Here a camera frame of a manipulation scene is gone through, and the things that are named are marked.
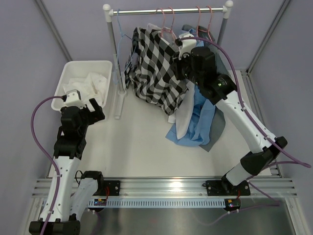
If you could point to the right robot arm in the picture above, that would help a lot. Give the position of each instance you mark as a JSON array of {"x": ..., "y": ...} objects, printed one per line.
[{"x": 198, "y": 65}]

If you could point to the aluminium frame post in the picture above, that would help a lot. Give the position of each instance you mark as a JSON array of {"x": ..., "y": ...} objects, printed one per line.
[
  {"x": 270, "y": 31},
  {"x": 53, "y": 29}
]

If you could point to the blue shirt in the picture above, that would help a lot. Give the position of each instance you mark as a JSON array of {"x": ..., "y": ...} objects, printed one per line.
[{"x": 191, "y": 123}]

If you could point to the aluminium mounting rail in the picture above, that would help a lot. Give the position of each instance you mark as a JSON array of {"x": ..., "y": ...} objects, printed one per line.
[{"x": 192, "y": 187}]

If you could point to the right aluminium frame post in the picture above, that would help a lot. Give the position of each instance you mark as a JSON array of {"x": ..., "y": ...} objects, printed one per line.
[{"x": 270, "y": 31}]

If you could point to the blue wire hanger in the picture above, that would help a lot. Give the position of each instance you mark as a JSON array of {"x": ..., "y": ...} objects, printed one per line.
[{"x": 126, "y": 29}]

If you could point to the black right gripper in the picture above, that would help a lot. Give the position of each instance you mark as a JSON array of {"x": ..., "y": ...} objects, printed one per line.
[{"x": 176, "y": 66}]

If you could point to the light grey white shirt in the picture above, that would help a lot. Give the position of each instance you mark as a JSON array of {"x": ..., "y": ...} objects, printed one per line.
[{"x": 181, "y": 118}]

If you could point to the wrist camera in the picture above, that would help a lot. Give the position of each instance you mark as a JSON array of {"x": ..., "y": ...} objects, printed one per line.
[
  {"x": 186, "y": 44},
  {"x": 73, "y": 98}
]

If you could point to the light blue slotted cable duct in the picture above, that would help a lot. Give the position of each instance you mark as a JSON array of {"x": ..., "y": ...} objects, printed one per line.
[{"x": 157, "y": 203}]

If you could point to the dark grey shirt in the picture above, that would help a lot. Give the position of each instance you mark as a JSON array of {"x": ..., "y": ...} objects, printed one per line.
[{"x": 217, "y": 127}]

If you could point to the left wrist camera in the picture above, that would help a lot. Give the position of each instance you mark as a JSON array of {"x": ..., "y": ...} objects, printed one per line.
[{"x": 73, "y": 98}]

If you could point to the left aluminium frame post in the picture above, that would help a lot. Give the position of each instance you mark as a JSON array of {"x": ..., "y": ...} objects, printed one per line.
[{"x": 53, "y": 29}]

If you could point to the clothes rack with metal poles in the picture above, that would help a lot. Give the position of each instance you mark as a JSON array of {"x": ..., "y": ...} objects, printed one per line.
[{"x": 110, "y": 13}]

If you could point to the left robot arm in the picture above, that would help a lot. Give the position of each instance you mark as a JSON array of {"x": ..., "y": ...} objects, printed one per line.
[{"x": 63, "y": 209}]

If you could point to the black white checkered shirt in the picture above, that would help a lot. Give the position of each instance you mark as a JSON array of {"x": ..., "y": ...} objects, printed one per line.
[{"x": 148, "y": 71}]

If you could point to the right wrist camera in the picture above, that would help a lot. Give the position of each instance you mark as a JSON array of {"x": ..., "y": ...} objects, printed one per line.
[{"x": 186, "y": 44}]

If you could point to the pink hanger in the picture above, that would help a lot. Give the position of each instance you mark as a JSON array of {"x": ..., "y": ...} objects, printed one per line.
[
  {"x": 209, "y": 24},
  {"x": 162, "y": 22},
  {"x": 196, "y": 29},
  {"x": 172, "y": 24}
]

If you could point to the white plastic basket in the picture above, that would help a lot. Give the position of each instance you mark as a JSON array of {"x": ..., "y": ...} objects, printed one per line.
[{"x": 80, "y": 69}]

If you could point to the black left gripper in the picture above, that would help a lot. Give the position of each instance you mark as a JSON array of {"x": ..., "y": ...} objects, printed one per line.
[{"x": 95, "y": 116}]

